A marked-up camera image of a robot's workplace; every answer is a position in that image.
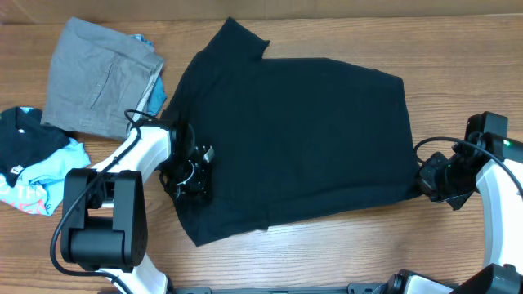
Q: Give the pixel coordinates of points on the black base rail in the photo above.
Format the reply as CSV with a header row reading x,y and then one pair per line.
x,y
352,288

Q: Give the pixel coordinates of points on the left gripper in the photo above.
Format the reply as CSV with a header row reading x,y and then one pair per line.
x,y
196,189

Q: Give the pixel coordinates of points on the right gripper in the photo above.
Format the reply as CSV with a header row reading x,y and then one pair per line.
x,y
426,179

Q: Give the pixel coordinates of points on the black t-shirt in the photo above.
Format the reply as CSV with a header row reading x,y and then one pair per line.
x,y
294,139

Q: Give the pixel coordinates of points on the folded grey shorts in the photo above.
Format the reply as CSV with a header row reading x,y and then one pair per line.
x,y
95,75

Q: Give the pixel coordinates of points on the light blue printed t-shirt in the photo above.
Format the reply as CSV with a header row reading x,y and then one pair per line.
x,y
39,188

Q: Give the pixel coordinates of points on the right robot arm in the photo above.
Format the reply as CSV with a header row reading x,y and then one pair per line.
x,y
489,163

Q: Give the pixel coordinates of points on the folded blue garment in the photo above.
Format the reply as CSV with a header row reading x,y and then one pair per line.
x,y
157,96

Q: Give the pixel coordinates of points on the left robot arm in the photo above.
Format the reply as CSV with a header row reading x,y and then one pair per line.
x,y
103,231

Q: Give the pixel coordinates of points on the folded black shirt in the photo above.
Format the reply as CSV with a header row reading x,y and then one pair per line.
x,y
25,141

